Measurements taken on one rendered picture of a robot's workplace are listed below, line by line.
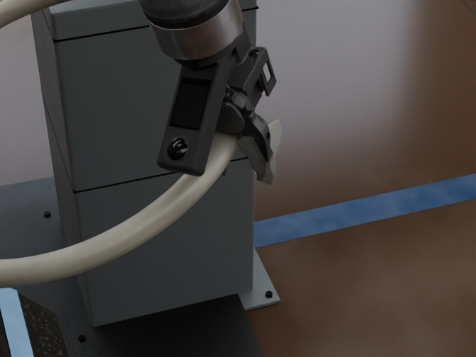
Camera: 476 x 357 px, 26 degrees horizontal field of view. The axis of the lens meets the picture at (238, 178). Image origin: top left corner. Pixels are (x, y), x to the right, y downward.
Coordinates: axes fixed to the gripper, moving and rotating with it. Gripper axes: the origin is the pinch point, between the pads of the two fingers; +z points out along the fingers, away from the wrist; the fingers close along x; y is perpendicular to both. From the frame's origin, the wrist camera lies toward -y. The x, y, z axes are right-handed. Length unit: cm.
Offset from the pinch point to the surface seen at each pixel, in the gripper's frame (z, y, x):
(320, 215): 126, 82, 49
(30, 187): 107, 59, 122
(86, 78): 40, 44, 65
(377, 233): 128, 81, 33
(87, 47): 34, 47, 64
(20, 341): 20.1, -18.5, 30.0
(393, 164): 135, 110, 39
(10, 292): 21.1, -11.7, 36.7
